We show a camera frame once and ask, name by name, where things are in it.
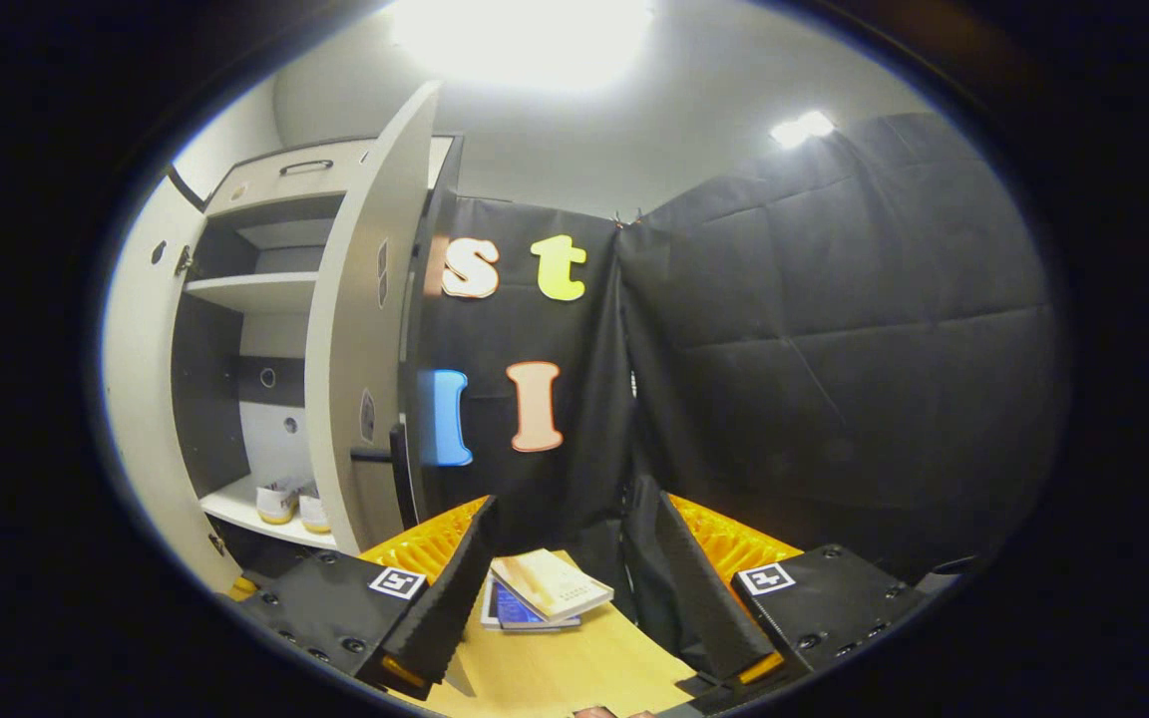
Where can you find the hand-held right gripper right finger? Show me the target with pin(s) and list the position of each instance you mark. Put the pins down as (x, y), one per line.
(699, 588)

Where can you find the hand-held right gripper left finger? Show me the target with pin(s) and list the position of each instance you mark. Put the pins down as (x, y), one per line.
(455, 598)

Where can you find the white shoe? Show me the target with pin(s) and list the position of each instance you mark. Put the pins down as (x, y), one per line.
(275, 504)
(313, 514)

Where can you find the grey shoe cabinet door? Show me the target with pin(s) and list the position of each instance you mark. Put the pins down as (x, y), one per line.
(146, 399)
(355, 329)

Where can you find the grey shoe cabinet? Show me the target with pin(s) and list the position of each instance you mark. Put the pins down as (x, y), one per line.
(255, 289)

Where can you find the grey cabinet drawer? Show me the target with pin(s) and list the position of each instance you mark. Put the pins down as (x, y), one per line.
(275, 184)

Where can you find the blue book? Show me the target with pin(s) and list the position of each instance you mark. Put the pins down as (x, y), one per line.
(515, 606)

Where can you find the beige book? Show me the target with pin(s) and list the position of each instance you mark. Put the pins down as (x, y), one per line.
(555, 583)

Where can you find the small yellow object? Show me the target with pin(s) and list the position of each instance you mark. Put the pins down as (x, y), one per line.
(242, 589)

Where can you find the grey ribbed object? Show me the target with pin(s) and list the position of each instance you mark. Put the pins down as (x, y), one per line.
(946, 573)

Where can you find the black backdrop cloth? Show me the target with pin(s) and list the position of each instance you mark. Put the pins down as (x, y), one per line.
(834, 349)

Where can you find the small ceiling light panel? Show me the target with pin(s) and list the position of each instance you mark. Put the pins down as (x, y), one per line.
(802, 129)

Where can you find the large ceiling light panel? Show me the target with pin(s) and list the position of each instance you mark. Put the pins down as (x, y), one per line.
(525, 40)

